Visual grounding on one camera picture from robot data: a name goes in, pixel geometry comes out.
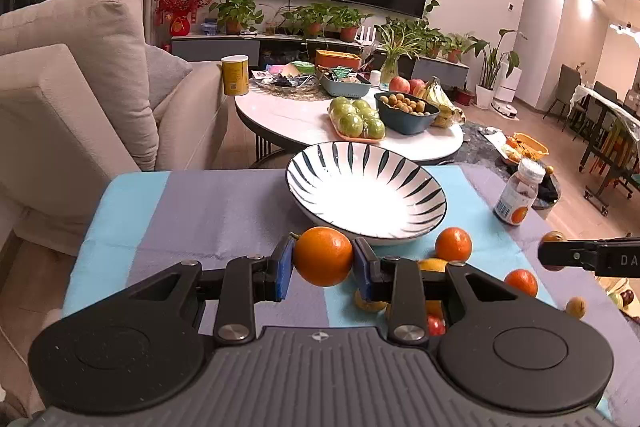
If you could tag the green jujube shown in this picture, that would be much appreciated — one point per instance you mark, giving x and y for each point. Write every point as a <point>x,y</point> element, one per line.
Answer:
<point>368,306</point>

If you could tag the yellow basket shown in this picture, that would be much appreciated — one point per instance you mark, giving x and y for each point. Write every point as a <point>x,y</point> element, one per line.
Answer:
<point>521,145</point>

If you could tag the tall potted plant white pot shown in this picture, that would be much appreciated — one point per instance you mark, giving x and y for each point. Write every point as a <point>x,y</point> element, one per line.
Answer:
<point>492,59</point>

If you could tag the white round coffee table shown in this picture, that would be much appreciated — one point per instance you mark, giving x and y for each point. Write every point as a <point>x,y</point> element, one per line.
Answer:
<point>286,125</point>

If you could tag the large yellow mango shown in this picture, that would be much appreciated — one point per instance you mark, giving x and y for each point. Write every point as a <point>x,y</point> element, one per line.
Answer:
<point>433,265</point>

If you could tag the banana bunch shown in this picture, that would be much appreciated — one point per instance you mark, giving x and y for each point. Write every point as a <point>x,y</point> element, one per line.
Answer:
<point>432,93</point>

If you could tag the small brown yellow fruit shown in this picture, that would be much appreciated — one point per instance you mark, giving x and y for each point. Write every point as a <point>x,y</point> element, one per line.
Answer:
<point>576,307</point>

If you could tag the red apple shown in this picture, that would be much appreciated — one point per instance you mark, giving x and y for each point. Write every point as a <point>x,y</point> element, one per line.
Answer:
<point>436,325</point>

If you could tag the yellow canister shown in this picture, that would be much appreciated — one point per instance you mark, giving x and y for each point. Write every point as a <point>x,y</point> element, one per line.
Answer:
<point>236,75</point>

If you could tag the striped white ceramic bowl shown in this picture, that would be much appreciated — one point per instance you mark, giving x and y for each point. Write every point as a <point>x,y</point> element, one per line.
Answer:
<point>367,191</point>

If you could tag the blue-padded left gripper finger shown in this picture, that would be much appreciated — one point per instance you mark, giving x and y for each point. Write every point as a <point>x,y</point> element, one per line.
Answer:
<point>246,281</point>

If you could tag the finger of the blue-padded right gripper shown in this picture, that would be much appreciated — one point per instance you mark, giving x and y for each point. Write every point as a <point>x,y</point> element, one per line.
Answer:
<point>398,282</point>

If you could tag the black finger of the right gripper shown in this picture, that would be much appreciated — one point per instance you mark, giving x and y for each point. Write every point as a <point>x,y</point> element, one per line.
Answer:
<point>604,257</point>

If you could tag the dark blue fruit bowl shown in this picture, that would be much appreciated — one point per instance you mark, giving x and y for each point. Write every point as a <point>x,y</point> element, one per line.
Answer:
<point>405,113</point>

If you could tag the reddish brown plum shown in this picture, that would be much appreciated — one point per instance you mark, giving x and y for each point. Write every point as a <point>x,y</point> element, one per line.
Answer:
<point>552,237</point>

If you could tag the small orange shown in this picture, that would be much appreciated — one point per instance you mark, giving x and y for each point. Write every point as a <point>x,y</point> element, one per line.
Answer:
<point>434,308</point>

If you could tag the grey blue snack tray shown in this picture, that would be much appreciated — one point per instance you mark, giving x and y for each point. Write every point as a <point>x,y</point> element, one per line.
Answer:
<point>349,87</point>

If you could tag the beige sofa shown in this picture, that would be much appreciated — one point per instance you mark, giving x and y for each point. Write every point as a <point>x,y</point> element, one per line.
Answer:
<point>84,99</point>

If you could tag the grey tv cabinet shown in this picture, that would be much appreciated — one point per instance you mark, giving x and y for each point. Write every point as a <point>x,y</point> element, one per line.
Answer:
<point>263,50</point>

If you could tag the dining table with cover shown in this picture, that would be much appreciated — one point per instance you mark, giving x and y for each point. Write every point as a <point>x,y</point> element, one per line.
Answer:
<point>613,143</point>

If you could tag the clear jar orange label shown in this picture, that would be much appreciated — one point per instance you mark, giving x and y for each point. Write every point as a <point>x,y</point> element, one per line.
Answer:
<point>520,193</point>

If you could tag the orange box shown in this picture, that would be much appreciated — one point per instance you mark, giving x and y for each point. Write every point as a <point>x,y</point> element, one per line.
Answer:
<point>332,59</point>

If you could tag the blue grey striped tablecloth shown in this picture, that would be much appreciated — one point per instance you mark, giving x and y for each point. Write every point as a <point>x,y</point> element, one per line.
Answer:
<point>146,222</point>

